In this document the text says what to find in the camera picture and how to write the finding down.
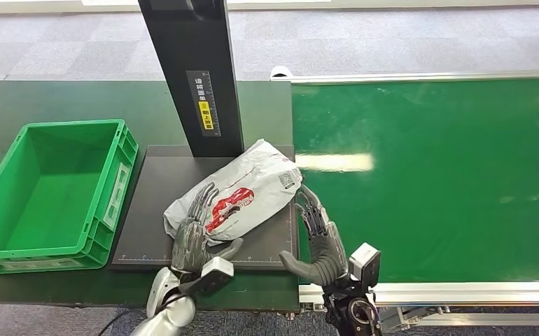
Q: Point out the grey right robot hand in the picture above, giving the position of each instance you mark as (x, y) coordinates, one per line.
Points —
(325, 255)

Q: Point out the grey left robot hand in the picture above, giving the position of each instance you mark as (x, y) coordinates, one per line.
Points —
(190, 241)

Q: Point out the grey plastic mailer package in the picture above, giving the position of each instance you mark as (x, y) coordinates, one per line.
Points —
(251, 185)

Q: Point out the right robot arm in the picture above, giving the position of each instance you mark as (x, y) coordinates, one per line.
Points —
(350, 310)

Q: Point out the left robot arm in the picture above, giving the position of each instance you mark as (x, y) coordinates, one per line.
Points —
(167, 306)

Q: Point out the green conveyor belt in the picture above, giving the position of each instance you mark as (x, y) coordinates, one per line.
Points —
(436, 185)

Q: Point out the white conveyor roller end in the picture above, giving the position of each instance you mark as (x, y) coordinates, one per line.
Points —
(280, 72)

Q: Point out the black scanner base platform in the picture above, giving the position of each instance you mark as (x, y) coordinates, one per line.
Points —
(158, 204)

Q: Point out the yellow warning label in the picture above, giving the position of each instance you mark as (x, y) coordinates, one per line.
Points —
(206, 116)

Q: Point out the green plastic crate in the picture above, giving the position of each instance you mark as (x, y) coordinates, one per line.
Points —
(42, 195)

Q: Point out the black ruler sticker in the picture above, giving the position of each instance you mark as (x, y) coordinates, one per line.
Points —
(200, 86)

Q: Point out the black scanner column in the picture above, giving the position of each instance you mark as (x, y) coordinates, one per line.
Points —
(176, 46)

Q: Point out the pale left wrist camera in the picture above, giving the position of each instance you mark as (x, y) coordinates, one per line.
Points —
(211, 273)

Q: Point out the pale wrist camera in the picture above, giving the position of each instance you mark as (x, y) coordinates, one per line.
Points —
(364, 264)
(211, 273)

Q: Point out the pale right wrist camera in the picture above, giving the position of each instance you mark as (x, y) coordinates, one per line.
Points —
(364, 264)

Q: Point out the aluminium conveyor frame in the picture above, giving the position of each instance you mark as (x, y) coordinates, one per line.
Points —
(436, 293)

